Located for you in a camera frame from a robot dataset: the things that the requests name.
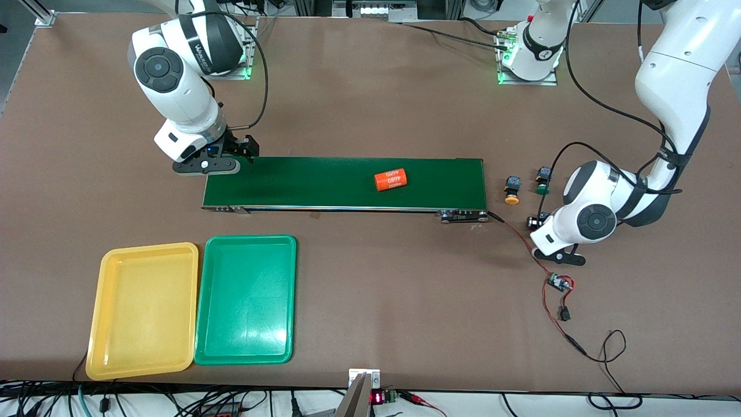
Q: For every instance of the yellow plastic tray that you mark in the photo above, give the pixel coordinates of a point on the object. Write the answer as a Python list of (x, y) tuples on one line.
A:
[(142, 313)]

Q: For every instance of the green plastic tray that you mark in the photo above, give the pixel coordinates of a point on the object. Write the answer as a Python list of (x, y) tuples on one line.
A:
[(246, 301)]

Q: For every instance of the yellow push button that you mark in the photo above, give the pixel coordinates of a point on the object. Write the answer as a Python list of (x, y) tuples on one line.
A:
[(544, 218), (511, 198)]

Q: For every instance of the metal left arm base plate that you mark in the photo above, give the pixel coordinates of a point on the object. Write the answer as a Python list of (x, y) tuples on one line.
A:
[(529, 83)]

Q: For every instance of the silver control box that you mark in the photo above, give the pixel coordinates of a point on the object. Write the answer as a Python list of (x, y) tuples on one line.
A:
[(373, 10)]

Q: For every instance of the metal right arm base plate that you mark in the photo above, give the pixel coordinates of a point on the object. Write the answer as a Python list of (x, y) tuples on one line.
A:
[(253, 58)]

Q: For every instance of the silver camera stand bracket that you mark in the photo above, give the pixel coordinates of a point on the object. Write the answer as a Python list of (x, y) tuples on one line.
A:
[(353, 399)]

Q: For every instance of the orange 4680 cylinder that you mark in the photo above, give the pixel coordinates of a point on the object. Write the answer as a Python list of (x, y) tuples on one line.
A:
[(391, 179)]

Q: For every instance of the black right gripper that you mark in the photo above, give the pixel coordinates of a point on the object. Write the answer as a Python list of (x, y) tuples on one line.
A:
[(234, 147)]

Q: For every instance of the aluminium frame profile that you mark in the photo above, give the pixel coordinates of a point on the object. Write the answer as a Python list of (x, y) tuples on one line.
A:
[(43, 17)]

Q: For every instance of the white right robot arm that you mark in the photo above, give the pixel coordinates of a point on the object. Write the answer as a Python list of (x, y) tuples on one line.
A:
[(173, 87)]

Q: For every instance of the small green circuit board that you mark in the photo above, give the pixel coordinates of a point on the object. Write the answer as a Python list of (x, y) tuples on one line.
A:
[(560, 282)]

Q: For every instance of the red clip lead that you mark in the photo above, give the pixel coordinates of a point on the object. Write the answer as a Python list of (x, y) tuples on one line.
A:
[(417, 398)]

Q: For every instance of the green push button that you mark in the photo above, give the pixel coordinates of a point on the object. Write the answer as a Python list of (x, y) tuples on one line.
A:
[(543, 189)]

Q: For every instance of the red digit display module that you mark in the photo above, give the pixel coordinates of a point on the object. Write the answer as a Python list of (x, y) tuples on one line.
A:
[(377, 398)]

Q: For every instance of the green conveyor belt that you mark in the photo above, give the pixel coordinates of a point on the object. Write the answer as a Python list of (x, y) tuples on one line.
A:
[(324, 182)]

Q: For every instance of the small black plug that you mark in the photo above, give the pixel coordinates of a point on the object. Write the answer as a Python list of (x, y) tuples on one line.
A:
[(564, 314)]

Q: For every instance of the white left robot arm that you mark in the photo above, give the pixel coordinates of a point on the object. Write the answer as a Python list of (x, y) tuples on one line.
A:
[(596, 220)]

